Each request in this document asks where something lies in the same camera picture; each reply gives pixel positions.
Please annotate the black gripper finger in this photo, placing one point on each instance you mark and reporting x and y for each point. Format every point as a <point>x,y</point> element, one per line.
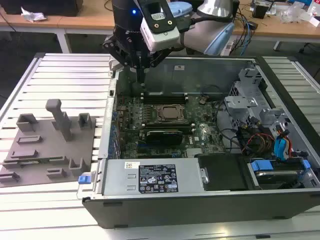
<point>117,48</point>
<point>157,58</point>

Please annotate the green RAM stick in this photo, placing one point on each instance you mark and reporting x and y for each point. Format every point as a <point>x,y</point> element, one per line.
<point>28,163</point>

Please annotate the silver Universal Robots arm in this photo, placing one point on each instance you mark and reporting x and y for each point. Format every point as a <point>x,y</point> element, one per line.
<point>200,35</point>

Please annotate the black RAM slot bank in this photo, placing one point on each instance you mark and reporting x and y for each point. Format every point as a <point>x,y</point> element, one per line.
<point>193,130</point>
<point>165,98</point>

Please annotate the white case sticker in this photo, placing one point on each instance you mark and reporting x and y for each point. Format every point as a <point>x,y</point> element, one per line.
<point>179,67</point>

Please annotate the wooden desk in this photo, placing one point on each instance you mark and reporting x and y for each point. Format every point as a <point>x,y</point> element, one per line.
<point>87,23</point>

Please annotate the green motherboard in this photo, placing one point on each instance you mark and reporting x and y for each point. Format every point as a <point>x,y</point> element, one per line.
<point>135,110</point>

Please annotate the silver CPU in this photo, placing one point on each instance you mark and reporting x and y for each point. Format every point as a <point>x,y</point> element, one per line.
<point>172,113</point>

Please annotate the white power strip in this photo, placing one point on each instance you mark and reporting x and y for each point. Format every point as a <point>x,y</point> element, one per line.
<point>228,47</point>

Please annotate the black graphics card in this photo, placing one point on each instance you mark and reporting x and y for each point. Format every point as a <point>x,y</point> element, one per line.
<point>163,140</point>

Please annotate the black box on desk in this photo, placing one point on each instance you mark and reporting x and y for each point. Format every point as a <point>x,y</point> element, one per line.
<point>37,7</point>

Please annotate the crumpled white paper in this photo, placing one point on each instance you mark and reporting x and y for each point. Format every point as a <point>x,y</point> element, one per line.
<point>32,13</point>

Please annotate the black computer tower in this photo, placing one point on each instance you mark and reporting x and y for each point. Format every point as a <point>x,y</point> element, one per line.
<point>236,10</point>

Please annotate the silver metal drive cage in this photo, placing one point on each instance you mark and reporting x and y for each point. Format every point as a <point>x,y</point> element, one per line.
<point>240,103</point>

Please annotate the small black device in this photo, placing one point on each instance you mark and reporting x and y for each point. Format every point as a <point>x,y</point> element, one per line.
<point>253,25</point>

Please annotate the silver chipset heatsink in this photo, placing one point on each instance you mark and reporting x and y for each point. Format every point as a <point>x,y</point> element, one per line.
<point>195,153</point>

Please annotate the small black box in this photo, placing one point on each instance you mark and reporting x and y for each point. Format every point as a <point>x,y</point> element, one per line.
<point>260,12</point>

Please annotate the grey parts rack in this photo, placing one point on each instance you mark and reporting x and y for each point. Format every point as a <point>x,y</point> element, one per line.
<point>50,150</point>

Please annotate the silver power supply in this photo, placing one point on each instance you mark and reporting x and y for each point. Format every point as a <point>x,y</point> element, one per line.
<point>117,175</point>

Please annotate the blue case latch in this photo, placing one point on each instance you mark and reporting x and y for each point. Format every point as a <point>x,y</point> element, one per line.
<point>83,180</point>

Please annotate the clear plastic bag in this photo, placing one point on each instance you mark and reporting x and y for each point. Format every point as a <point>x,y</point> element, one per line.
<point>292,13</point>

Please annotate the blue disk carrier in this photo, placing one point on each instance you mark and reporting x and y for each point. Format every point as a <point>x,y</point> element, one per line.
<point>261,166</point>

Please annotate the black open PC case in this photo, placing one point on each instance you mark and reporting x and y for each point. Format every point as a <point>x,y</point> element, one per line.
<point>200,212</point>

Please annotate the hard disk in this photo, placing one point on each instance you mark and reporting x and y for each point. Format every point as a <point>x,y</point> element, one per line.
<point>277,175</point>

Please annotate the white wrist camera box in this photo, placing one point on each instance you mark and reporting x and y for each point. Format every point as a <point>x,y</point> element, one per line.
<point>162,37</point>

